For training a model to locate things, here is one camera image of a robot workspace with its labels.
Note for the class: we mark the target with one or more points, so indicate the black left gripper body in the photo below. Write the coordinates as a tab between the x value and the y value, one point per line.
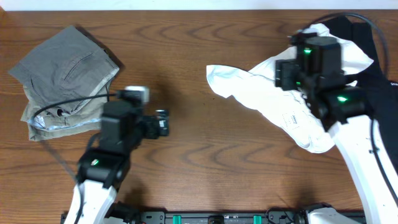
162	123

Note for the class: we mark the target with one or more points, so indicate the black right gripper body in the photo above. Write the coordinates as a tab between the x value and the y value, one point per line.
290	76

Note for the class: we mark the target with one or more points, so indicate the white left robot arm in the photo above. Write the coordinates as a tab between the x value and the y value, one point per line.
102	169

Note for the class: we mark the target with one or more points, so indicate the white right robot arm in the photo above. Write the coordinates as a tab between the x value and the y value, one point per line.
353	140

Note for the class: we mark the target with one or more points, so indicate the black garment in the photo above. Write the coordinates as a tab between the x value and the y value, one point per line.
382	93

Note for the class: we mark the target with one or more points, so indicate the grey folded trousers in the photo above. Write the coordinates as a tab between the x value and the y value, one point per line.
67	66

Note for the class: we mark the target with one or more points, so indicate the beige folded shorts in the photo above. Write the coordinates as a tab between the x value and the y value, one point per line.
48	126

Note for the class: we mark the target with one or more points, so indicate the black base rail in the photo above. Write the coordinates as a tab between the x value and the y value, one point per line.
273	217

